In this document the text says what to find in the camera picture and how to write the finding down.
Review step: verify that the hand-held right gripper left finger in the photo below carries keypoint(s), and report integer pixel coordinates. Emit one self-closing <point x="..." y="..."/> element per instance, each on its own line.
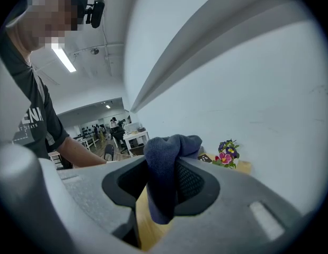
<point x="100" y="194"/>

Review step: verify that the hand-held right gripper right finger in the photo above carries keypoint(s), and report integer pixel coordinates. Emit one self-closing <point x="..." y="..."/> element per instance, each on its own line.
<point x="232" y="208"/>

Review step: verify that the dark blue cloth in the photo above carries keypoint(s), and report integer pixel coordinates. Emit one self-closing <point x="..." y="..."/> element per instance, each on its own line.
<point x="161" y="173"/>

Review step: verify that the person's left forearm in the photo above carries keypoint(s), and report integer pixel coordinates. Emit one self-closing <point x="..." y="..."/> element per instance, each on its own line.
<point x="81" y="152"/>

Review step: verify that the black folding chair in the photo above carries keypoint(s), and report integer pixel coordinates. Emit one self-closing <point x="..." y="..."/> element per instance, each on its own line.
<point x="108" y="152"/>

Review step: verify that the colourful flowers in small pot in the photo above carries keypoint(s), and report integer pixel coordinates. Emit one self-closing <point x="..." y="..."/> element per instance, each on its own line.
<point x="227" y="155"/>

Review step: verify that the long white table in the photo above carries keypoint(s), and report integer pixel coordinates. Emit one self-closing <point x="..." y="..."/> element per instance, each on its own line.
<point x="85" y="141"/>

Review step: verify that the small black marker card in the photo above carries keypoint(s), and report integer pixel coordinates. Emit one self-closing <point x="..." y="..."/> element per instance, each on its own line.
<point x="204" y="158"/>

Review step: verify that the black office chair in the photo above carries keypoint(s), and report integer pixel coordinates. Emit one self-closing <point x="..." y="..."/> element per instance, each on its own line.
<point x="118" y="137"/>

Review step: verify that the white side table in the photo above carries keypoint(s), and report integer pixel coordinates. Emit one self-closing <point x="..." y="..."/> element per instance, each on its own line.
<point x="137" y="139"/>

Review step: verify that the white perforated board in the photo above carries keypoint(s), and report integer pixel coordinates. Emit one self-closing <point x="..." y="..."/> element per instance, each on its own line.
<point x="131" y="128"/>

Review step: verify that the small ceiling light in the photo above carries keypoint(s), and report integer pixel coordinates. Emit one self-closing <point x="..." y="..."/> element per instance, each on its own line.
<point x="108" y="106"/>

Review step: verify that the person's black printed t-shirt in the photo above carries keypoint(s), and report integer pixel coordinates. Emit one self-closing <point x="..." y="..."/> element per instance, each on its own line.
<point x="34" y="110"/>

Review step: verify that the long ceiling light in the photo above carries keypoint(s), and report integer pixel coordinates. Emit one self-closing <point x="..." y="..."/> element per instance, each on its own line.
<point x="64" y="58"/>

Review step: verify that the round ceiling fixture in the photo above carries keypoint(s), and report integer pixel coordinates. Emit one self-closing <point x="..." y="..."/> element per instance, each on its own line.
<point x="94" y="51"/>

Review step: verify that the person's head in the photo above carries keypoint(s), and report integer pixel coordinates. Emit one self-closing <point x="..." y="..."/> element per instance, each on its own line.
<point x="47" y="14"/>

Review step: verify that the black head-mounted camera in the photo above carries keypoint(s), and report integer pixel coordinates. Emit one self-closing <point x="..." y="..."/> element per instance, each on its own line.
<point x="96" y="12"/>

